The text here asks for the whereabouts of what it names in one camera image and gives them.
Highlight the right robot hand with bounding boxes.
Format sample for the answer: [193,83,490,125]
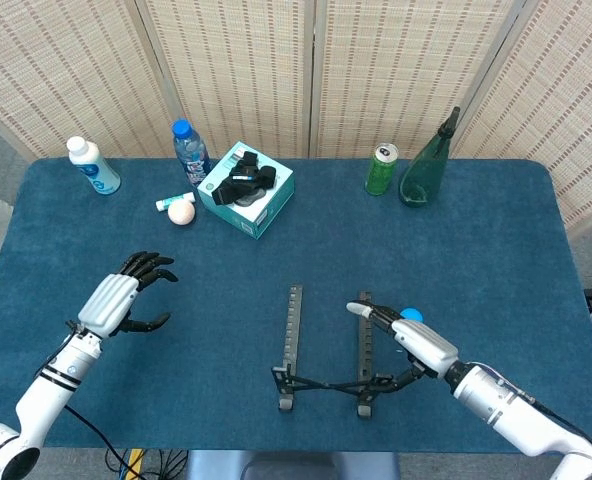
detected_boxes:
[345,299,461,396]

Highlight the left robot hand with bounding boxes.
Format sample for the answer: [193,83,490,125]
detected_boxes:
[76,251,180,340]

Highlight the black metal laptop stand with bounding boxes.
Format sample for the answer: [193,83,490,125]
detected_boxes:
[271,284,407,419]

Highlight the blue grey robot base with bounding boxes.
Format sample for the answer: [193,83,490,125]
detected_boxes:
[184,451,401,480]

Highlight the cream ball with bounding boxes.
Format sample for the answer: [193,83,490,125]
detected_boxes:
[167,199,197,227]

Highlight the white lip balm tube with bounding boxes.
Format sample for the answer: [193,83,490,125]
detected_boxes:
[155,191,196,212]

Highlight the blue table mat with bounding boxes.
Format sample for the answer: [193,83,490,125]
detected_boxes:
[0,158,588,456]

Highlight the white bottle blue label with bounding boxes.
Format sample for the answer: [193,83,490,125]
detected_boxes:
[66,135,122,196]

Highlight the teal cardboard box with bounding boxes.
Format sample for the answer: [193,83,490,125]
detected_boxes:
[196,140,296,241]

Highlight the clear bottle blue cap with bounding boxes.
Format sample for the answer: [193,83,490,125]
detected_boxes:
[171,118,213,188]

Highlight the green glass spray bottle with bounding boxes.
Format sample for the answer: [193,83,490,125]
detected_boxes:
[398,106,462,208]

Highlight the green drink can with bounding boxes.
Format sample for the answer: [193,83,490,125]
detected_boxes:
[364,143,400,197]

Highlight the bamboo folding screen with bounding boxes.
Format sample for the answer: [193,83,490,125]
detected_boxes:
[0,0,592,236]

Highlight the floor cables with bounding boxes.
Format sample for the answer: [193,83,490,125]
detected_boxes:
[104,448,190,480]

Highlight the black strap device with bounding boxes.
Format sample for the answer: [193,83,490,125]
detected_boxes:
[213,150,278,207]

